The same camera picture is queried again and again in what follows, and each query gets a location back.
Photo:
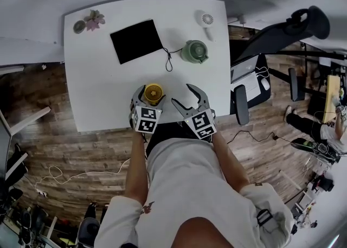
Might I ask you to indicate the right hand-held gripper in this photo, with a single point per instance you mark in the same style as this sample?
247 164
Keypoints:
202 124

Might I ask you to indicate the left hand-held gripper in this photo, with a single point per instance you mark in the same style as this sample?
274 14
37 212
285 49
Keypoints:
146 122

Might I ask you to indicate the yellow handheld fan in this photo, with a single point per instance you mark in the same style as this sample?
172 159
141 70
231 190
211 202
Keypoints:
153 92

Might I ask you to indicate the person's left forearm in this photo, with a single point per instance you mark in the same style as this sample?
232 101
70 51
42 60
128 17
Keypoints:
137 168

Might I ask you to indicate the person's right forearm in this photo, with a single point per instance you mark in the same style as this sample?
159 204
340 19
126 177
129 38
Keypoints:
230 165

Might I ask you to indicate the white handheld fan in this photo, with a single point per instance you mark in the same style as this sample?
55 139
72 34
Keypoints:
206 20

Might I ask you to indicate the person's black shorts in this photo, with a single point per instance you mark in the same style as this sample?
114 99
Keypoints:
168 131

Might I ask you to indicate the green lidded mug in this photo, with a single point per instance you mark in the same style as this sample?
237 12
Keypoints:
194 50

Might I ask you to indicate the silver laptop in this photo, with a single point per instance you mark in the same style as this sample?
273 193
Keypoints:
245 74

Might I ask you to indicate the white computer mouse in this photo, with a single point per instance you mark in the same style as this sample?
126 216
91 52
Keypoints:
266 84

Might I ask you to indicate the person's white shirt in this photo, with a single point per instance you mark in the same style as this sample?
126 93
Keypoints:
189 187

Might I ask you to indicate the pink artificial flower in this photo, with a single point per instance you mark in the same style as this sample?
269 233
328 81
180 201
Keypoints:
94 20

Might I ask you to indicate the white power adapter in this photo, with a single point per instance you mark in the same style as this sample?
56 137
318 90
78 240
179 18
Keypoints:
241 19

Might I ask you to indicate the round green tin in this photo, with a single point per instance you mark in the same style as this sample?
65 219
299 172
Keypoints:
79 26

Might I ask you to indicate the black mesh office chair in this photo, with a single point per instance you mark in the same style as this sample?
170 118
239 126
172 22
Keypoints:
273 40

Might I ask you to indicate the white table leg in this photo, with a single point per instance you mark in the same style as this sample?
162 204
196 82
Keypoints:
29 119

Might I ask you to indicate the person's face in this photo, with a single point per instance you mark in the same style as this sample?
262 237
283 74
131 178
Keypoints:
217 233

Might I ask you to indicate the light wooden board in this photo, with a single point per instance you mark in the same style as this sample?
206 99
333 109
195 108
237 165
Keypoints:
331 97

